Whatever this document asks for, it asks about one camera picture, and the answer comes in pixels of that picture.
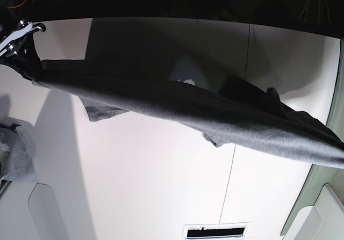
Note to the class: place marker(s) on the white cable grommet slot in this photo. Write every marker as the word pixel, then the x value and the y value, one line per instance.
pixel 216 231

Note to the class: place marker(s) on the white bin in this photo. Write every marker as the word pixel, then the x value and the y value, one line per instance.
pixel 322 221
pixel 30 211

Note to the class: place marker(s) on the grey t-shirt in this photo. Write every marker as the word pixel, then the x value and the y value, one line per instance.
pixel 130 68

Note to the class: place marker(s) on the grey cloth pile at left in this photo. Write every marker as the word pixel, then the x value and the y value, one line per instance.
pixel 17 150

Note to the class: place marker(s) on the white bin at lower right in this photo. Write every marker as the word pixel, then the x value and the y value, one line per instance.
pixel 322 221

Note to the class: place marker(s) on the white bin at lower left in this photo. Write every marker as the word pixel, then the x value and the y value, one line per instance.
pixel 30 211

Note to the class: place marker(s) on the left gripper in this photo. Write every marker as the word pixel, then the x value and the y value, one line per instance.
pixel 19 42

